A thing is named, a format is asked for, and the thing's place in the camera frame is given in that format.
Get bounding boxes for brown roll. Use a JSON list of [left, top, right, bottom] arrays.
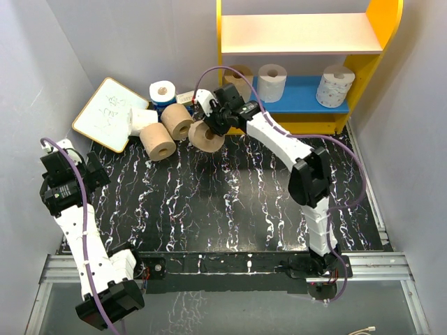
[[188, 121, 225, 153], [161, 103, 193, 141], [140, 123, 176, 161], [223, 64, 254, 102]]

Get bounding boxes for brown roll front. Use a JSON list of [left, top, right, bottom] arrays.
[[223, 64, 254, 102]]

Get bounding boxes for white dotted paper roll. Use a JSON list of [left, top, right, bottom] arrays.
[[316, 65, 356, 108]]

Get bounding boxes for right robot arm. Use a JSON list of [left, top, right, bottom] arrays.
[[193, 84, 347, 277]]

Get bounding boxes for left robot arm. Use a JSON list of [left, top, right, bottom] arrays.
[[39, 149, 145, 330]]

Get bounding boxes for yellow shelf unit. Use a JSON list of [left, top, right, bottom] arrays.
[[216, 1, 404, 135]]

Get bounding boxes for small beige carton box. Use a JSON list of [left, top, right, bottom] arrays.
[[176, 91, 194, 107]]

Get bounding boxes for blue box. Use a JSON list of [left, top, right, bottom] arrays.
[[152, 98, 177, 113]]

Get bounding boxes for white roll on blue box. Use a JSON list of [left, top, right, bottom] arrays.
[[149, 80, 176, 102]]

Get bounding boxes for white roll lying sideways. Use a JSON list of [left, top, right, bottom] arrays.
[[128, 107, 159, 136]]

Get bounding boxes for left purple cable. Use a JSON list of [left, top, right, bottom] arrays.
[[40, 137, 129, 335]]

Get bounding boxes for purple cable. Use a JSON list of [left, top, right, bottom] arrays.
[[40, 137, 129, 335], [194, 65, 367, 304]]

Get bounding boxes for small whiteboard wooden frame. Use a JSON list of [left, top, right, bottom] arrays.
[[72, 77, 149, 153]]

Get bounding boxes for aluminium rail frame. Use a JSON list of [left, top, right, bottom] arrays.
[[26, 121, 432, 335]]

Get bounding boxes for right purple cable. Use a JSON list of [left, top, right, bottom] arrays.
[[194, 65, 367, 304]]

